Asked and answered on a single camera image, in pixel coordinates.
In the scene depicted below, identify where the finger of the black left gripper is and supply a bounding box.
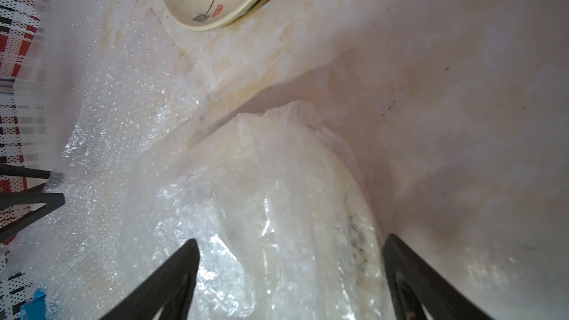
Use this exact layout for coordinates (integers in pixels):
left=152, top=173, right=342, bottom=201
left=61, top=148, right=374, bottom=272
left=1, top=192, right=65, bottom=243
left=1, top=164, right=65, bottom=188

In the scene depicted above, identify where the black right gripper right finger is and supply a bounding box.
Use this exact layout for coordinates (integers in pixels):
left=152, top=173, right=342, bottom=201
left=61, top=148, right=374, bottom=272
left=383, top=234, right=490, bottom=319

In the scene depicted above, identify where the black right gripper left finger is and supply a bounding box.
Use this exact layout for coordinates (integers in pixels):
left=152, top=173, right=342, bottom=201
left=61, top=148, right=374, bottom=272
left=102, top=239, right=200, bottom=319

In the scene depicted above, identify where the blue alarm clock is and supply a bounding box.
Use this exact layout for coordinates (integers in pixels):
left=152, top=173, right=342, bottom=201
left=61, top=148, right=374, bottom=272
left=19, top=288, right=47, bottom=320

